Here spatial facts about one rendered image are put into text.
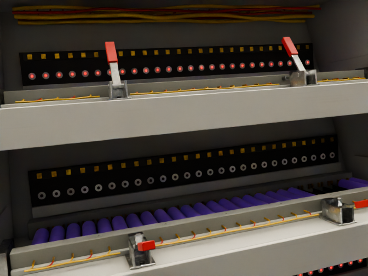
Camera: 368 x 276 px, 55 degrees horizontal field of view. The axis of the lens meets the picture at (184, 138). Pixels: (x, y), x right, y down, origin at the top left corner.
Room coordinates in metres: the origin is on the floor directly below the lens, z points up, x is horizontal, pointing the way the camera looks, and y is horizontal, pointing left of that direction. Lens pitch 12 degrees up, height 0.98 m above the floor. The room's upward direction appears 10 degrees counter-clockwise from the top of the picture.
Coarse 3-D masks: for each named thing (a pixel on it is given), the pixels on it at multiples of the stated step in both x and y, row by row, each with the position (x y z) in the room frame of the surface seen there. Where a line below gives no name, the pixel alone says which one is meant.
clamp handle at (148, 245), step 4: (136, 236) 0.40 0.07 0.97; (140, 236) 0.40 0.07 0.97; (136, 240) 0.40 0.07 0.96; (140, 240) 0.40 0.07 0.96; (152, 240) 0.34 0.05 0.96; (136, 244) 0.40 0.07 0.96; (140, 244) 0.35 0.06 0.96; (144, 244) 0.34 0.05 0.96; (148, 244) 0.34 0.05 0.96; (152, 244) 0.34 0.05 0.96; (136, 248) 0.39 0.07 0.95; (140, 248) 0.35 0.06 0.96; (144, 248) 0.34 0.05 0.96; (148, 248) 0.34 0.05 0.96; (152, 248) 0.34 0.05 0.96
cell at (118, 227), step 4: (116, 216) 0.51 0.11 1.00; (120, 216) 0.52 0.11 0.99; (112, 220) 0.51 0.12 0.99; (116, 220) 0.50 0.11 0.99; (120, 220) 0.50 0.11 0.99; (112, 224) 0.50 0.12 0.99; (116, 224) 0.49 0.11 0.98; (120, 224) 0.48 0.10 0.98; (124, 224) 0.48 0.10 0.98; (116, 228) 0.47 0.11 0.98; (120, 228) 0.46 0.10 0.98; (124, 228) 0.46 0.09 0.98
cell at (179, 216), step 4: (172, 208) 0.53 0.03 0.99; (176, 208) 0.53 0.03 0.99; (168, 212) 0.53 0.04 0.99; (172, 212) 0.52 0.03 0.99; (176, 212) 0.51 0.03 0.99; (180, 212) 0.51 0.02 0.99; (172, 216) 0.51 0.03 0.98; (176, 216) 0.50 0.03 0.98; (180, 216) 0.49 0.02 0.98; (184, 216) 0.49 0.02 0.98
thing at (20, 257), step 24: (336, 192) 0.53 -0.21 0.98; (360, 192) 0.53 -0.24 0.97; (216, 216) 0.47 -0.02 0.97; (240, 216) 0.48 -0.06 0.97; (264, 216) 0.49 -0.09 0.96; (288, 216) 0.50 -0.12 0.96; (72, 240) 0.42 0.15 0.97; (96, 240) 0.42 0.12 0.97; (120, 240) 0.43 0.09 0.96; (24, 264) 0.40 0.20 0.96
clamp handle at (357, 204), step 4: (336, 200) 0.48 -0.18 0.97; (340, 200) 0.48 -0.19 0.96; (364, 200) 0.43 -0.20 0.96; (336, 204) 0.48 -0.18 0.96; (340, 204) 0.48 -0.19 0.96; (352, 204) 0.45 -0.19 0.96; (356, 204) 0.44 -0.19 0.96; (360, 204) 0.44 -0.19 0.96; (364, 204) 0.43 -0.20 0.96; (344, 208) 0.47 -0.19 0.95; (356, 208) 0.44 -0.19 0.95
